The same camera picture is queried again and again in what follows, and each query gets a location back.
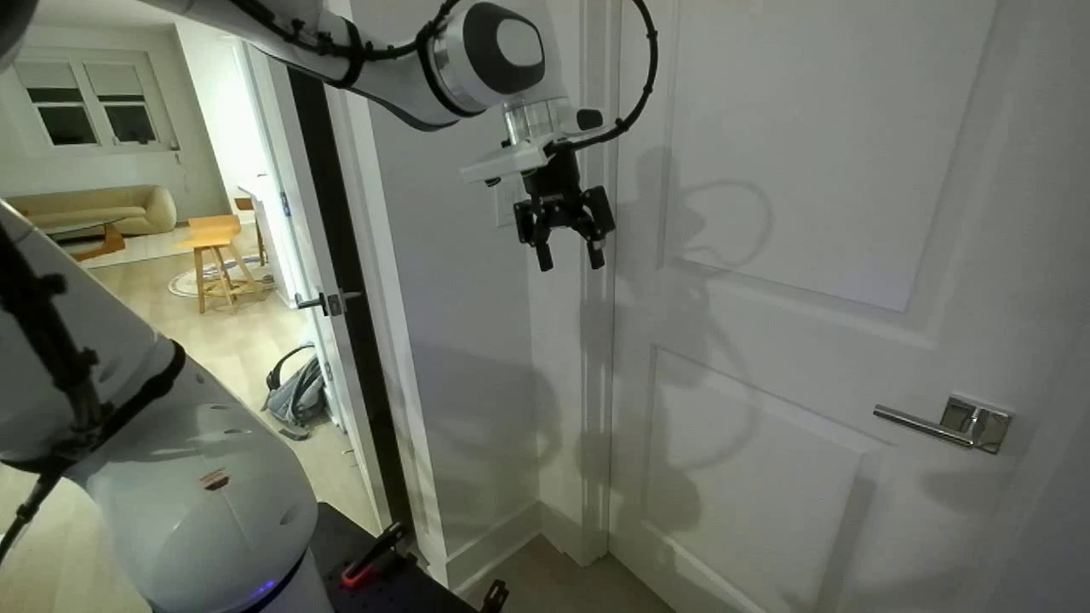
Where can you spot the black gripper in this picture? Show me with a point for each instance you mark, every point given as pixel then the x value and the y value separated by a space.
pixel 556 200

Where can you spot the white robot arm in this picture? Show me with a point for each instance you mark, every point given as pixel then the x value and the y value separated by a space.
pixel 209 514

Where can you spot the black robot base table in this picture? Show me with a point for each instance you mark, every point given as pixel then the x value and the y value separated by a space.
pixel 390 584

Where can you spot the white panel door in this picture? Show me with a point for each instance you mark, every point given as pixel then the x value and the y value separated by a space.
pixel 839 207

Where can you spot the grey bag on floor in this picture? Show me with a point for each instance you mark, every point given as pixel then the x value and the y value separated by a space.
pixel 296 399

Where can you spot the open white door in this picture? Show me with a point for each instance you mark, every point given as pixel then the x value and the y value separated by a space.
pixel 308 171

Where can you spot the wooden stool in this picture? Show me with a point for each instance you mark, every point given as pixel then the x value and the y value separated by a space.
pixel 220 267

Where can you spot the orange black clamp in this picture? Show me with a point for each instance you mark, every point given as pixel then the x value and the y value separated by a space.
pixel 376 557

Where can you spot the white framed window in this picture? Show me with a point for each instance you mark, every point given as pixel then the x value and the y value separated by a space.
pixel 97 99

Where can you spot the beige sofa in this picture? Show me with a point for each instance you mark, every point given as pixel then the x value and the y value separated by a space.
pixel 142 208

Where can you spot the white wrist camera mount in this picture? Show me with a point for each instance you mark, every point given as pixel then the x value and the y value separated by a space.
pixel 532 130

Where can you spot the silver open door handle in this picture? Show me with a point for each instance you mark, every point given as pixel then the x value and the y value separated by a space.
pixel 329 305

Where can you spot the silver lever door handle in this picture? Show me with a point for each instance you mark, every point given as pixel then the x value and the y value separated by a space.
pixel 966 424

